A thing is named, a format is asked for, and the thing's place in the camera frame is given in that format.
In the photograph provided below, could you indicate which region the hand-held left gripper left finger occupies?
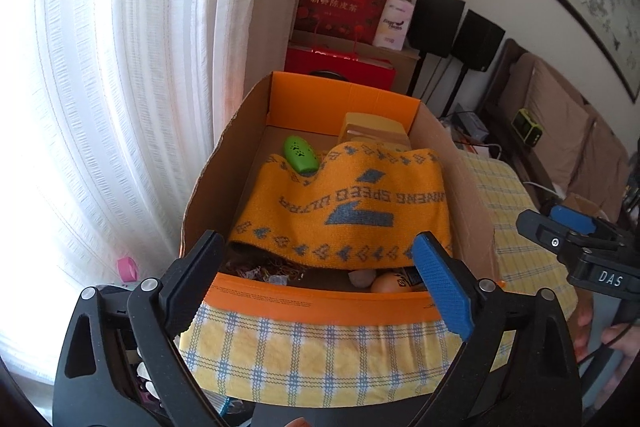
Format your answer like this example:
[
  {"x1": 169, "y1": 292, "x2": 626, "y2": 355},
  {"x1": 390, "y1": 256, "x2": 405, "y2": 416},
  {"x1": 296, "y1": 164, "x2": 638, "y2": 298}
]
[{"x1": 52, "y1": 229, "x2": 226, "y2": 427}]

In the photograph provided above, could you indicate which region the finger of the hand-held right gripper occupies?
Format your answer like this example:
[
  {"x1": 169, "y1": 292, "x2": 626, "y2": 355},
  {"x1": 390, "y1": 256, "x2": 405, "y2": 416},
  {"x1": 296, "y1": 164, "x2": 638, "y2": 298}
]
[
  {"x1": 516, "y1": 209, "x2": 601, "y2": 265},
  {"x1": 547, "y1": 203, "x2": 626, "y2": 239}
]

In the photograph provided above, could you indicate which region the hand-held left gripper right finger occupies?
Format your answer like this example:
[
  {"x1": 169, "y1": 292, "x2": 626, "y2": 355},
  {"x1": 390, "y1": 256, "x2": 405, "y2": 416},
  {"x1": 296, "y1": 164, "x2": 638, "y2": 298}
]
[{"x1": 405, "y1": 231, "x2": 583, "y2": 427}]

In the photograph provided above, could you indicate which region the black tissue pack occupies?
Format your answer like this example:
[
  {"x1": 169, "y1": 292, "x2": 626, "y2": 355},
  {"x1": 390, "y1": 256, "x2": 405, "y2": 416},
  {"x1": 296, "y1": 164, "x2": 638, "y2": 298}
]
[{"x1": 400, "y1": 266, "x2": 426, "y2": 289}]

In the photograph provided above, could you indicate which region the orange ball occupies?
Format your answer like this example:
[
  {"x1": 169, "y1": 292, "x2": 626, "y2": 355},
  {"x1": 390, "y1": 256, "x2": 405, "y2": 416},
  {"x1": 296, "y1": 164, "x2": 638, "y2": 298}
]
[{"x1": 371, "y1": 273, "x2": 426, "y2": 294}]

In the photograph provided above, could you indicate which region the bag of colourful rubber bands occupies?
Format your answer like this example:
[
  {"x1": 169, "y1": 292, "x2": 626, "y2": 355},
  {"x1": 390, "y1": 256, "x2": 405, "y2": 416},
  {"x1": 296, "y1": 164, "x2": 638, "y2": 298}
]
[{"x1": 222, "y1": 257, "x2": 306, "y2": 285}]

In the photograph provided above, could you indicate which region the orange cardboard box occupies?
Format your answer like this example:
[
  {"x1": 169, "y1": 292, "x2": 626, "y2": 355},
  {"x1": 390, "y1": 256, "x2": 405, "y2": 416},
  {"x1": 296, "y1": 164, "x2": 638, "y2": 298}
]
[{"x1": 177, "y1": 71, "x2": 508, "y2": 325}]

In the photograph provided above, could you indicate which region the orange knit cloth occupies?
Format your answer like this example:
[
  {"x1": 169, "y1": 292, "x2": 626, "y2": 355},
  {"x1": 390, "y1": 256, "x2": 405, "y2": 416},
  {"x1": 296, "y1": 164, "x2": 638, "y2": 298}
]
[{"x1": 229, "y1": 143, "x2": 453, "y2": 269}]

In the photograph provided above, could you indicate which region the green plastic case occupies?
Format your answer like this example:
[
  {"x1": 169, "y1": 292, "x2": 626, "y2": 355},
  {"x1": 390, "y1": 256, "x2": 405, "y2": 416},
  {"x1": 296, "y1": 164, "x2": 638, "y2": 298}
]
[{"x1": 283, "y1": 135, "x2": 321, "y2": 175}]

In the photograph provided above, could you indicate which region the clear plastic jar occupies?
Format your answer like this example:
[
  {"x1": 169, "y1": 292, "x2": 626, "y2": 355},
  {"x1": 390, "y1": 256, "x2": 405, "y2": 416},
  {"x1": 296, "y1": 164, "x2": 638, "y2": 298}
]
[{"x1": 336, "y1": 112, "x2": 412, "y2": 152}]

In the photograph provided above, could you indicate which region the person's right hand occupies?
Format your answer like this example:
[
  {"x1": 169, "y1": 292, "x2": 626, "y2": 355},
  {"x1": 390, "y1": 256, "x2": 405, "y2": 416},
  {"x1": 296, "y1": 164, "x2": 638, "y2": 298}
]
[{"x1": 574, "y1": 306, "x2": 640, "y2": 360}]

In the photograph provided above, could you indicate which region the pink tape roll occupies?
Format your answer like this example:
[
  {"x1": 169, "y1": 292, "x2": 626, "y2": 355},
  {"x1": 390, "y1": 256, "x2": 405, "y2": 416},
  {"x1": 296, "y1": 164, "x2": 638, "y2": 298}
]
[{"x1": 116, "y1": 257, "x2": 138, "y2": 283}]

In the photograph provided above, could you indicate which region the green and black device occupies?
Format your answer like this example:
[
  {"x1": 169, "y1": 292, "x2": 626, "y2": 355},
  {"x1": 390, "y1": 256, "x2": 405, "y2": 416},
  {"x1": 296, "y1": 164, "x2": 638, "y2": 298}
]
[{"x1": 511, "y1": 108, "x2": 545, "y2": 146}]

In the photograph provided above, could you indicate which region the large brown sofa cushion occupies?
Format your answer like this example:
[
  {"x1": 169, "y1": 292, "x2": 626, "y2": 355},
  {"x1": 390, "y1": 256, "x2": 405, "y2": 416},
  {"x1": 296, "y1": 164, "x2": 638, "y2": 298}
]
[{"x1": 520, "y1": 54, "x2": 598, "y2": 188}]

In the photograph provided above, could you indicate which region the grey electronic device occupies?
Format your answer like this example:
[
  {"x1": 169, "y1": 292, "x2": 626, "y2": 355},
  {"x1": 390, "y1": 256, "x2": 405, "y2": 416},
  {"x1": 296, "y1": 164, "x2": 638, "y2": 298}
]
[{"x1": 460, "y1": 114, "x2": 488, "y2": 140}]

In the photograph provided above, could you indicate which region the yellow checked tablecloth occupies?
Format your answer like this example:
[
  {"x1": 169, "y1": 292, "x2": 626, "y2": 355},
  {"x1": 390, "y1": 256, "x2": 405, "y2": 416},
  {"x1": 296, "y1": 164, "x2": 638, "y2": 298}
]
[{"x1": 179, "y1": 154, "x2": 576, "y2": 410}]

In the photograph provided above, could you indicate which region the dark wooden sofa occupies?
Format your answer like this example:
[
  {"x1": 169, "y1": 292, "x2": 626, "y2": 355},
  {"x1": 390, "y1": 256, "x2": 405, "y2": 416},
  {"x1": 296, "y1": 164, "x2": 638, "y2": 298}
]
[{"x1": 475, "y1": 38, "x2": 640, "y2": 218}]

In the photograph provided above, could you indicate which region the black speaker stand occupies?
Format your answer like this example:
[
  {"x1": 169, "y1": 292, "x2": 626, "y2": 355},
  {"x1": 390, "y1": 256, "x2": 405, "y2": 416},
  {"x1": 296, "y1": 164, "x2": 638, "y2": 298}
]
[
  {"x1": 440, "y1": 66, "x2": 468, "y2": 118},
  {"x1": 410, "y1": 52, "x2": 432, "y2": 98}
]

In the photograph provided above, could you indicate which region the black speaker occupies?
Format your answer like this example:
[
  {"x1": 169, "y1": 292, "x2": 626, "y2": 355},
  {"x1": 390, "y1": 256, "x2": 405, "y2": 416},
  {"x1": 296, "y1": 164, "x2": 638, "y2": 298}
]
[
  {"x1": 407, "y1": 0, "x2": 467, "y2": 58},
  {"x1": 451, "y1": 9, "x2": 506, "y2": 72}
]

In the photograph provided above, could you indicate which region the white curtain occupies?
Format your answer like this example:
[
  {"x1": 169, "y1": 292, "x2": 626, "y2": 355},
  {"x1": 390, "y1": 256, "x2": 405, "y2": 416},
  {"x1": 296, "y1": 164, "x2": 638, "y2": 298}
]
[{"x1": 0, "y1": 0, "x2": 321, "y2": 388}]

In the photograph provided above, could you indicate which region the large brown cardboard box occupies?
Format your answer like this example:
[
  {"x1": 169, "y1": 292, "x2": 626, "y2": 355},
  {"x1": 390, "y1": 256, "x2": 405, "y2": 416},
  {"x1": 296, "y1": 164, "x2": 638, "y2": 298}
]
[{"x1": 290, "y1": 32, "x2": 421, "y2": 98}]

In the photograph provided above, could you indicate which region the pack of tissue rolls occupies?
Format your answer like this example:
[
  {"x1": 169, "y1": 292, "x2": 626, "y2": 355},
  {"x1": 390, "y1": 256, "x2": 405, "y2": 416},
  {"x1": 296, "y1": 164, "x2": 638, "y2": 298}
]
[{"x1": 372, "y1": 0, "x2": 416, "y2": 52}]

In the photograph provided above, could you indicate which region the red gift bag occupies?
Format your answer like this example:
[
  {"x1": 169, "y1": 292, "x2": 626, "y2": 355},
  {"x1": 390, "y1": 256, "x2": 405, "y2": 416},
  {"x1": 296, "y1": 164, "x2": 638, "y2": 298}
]
[{"x1": 292, "y1": 0, "x2": 394, "y2": 46}]

